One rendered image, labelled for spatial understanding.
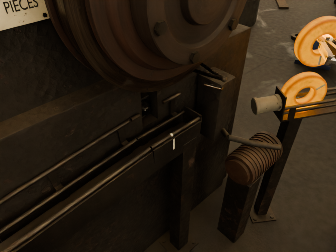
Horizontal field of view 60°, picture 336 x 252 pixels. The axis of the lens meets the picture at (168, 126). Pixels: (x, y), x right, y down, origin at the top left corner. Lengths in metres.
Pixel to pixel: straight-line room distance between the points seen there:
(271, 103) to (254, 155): 0.19
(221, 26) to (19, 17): 0.39
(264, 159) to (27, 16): 0.84
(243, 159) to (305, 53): 0.39
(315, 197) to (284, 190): 0.16
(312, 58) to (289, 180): 0.90
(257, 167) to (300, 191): 0.71
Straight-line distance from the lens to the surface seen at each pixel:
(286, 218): 1.61
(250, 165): 1.05
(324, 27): 1.00
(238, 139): 1.02
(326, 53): 0.93
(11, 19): 0.62
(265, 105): 1.05
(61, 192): 0.78
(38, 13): 0.64
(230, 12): 0.66
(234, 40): 1.06
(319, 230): 1.63
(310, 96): 1.14
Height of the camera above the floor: 1.26
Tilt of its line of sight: 40 degrees down
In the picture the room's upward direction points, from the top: straight up
